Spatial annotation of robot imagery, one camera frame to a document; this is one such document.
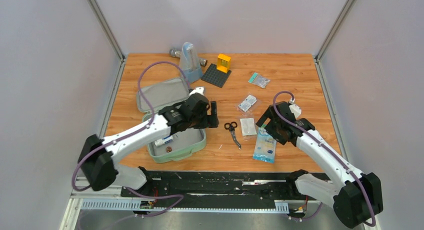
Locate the teal header plastic packet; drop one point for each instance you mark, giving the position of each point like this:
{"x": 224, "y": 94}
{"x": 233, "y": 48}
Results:
{"x": 258, "y": 80}

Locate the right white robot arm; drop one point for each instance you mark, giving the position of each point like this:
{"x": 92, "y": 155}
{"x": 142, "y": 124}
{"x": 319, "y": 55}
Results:
{"x": 355, "y": 197}

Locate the yellow toy window brick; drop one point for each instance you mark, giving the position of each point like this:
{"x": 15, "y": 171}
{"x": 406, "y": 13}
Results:
{"x": 223, "y": 63}

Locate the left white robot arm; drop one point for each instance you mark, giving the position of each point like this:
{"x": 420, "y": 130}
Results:
{"x": 100, "y": 157}

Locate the black handled scissors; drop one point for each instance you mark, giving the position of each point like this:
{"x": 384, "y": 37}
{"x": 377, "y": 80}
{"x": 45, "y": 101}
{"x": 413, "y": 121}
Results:
{"x": 231, "y": 126}

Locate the dark grey brick baseplate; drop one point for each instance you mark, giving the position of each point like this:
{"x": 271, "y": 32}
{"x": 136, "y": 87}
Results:
{"x": 215, "y": 77}

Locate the small blue white bottle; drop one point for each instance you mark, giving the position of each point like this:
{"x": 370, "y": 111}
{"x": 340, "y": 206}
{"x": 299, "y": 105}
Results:
{"x": 163, "y": 141}

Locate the mint green medicine kit case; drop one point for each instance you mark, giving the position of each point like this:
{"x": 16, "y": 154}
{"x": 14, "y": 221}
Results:
{"x": 158, "y": 100}

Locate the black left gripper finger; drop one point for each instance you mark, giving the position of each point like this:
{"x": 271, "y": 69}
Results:
{"x": 208, "y": 122}
{"x": 213, "y": 109}

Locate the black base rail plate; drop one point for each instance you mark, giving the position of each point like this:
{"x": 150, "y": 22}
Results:
{"x": 221, "y": 190}

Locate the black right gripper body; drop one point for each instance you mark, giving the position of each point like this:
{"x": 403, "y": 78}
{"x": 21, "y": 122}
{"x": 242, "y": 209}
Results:
{"x": 273, "y": 128}

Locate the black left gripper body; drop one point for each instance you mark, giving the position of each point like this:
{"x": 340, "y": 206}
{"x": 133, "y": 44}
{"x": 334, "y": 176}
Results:
{"x": 193, "y": 121}

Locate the clear bag of pads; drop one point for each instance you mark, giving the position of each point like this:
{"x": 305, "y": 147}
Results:
{"x": 247, "y": 103}

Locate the white gauze packet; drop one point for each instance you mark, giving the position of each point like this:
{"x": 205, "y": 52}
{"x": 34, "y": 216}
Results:
{"x": 248, "y": 127}

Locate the blue mask package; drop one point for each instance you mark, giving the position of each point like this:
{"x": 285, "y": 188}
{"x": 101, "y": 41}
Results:
{"x": 265, "y": 147}

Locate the glitter silver microphone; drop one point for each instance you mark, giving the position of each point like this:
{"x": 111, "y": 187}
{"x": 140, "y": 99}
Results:
{"x": 175, "y": 53}

